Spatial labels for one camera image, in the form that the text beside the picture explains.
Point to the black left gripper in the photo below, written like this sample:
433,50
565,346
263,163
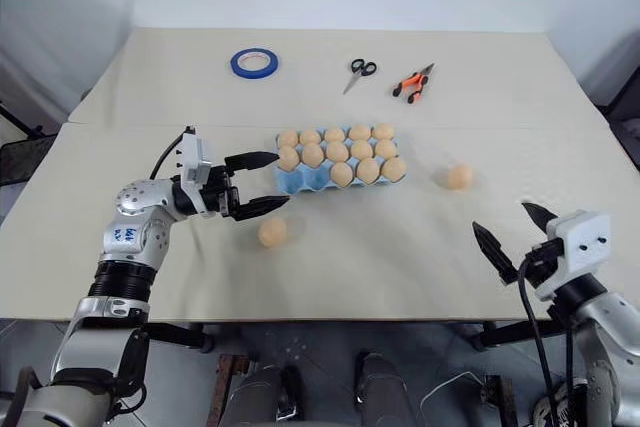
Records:
218,192

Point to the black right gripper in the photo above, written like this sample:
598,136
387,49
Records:
542,259

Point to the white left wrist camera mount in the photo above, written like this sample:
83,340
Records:
192,159

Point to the blue tape roll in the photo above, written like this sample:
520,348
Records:
235,64

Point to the black chair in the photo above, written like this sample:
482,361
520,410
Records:
22,144

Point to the black and white shoe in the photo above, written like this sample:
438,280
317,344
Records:
560,404

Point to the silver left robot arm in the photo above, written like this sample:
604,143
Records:
132,242

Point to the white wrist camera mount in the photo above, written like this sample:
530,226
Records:
580,242
192,159

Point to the rusty brown metal bar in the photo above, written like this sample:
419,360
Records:
500,402
231,387

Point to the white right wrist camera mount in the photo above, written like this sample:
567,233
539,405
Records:
580,242

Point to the dark background equipment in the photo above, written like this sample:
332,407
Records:
622,112

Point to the dark rounded robot leg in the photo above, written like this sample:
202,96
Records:
265,394
382,389

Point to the beige egg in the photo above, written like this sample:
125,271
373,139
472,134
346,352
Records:
312,155
334,135
310,137
361,149
384,131
336,151
287,137
359,132
272,232
368,170
394,170
460,177
342,176
288,158
385,148

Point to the orange black pruning shears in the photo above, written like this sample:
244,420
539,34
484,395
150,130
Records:
412,82

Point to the blue egg carton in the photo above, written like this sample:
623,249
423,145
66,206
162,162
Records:
320,179

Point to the black table leg bracket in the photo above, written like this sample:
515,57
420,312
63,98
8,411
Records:
180,336
515,333

